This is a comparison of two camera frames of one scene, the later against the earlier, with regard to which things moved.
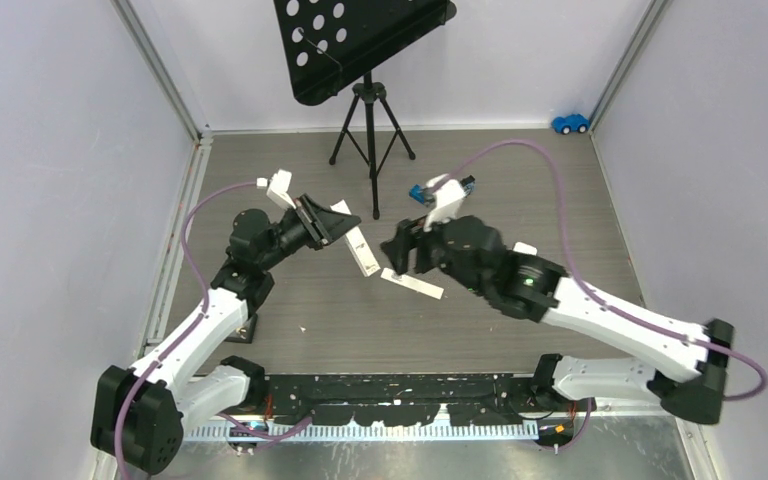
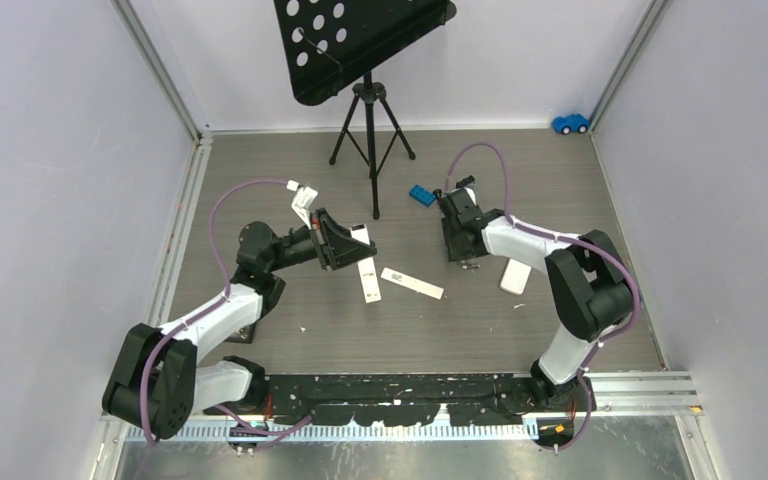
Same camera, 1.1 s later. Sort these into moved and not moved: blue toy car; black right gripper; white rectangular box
Moved: black right gripper
Not moved: white rectangular box; blue toy car
